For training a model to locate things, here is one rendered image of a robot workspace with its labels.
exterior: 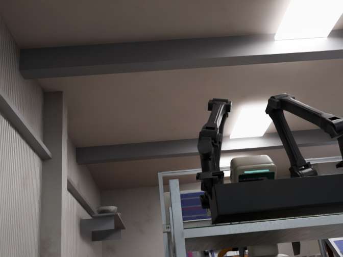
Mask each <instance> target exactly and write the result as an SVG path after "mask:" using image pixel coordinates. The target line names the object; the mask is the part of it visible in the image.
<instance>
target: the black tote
mask: <svg viewBox="0 0 343 257"><path fill-rule="evenodd" d="M211 192H212V200H211V199H210V196H209V204H210V212H211V220H212V224H220V223H231V222H243V221H254V220H265V219H277V218H288V217H299V216H311V215H322V214H333V213H343V174H331V175H319V176H307V177H295V178H283V179H270V180H263V181H251V182H239V183H227V184H215V185H213V187H212V190H211Z"/></svg>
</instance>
